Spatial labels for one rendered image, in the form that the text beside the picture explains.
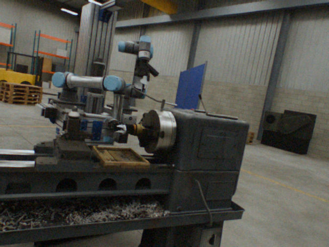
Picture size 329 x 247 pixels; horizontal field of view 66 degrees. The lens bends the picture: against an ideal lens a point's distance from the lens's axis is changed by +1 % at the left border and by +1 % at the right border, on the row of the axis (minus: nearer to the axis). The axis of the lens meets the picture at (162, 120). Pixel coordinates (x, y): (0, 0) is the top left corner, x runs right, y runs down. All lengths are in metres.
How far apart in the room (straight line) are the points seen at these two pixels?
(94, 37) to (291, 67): 10.45
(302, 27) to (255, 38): 1.99
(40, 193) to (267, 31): 12.28
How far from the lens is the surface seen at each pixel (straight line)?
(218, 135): 1.86
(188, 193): 1.87
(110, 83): 1.89
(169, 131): 1.69
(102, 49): 2.48
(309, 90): 11.75
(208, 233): 2.06
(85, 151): 1.50
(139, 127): 1.73
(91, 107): 2.39
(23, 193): 1.59
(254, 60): 12.94
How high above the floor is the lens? 1.37
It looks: 6 degrees down
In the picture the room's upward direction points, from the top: 10 degrees clockwise
